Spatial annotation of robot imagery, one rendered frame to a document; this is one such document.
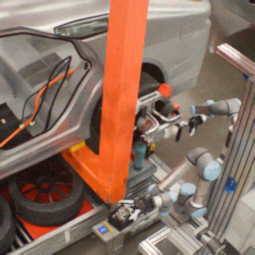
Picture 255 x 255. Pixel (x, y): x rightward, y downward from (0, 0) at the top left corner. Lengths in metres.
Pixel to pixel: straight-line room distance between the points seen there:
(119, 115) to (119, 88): 0.22
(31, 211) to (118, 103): 1.27
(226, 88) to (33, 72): 2.69
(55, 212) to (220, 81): 3.10
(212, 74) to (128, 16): 3.59
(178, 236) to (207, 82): 2.96
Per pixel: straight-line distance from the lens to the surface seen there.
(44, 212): 3.77
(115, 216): 3.68
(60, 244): 3.94
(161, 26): 3.78
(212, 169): 2.90
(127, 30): 2.70
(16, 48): 4.51
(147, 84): 3.83
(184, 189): 3.28
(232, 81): 6.12
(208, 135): 5.25
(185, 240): 3.42
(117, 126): 3.15
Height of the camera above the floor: 3.53
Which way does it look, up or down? 43 degrees down
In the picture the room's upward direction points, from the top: 6 degrees clockwise
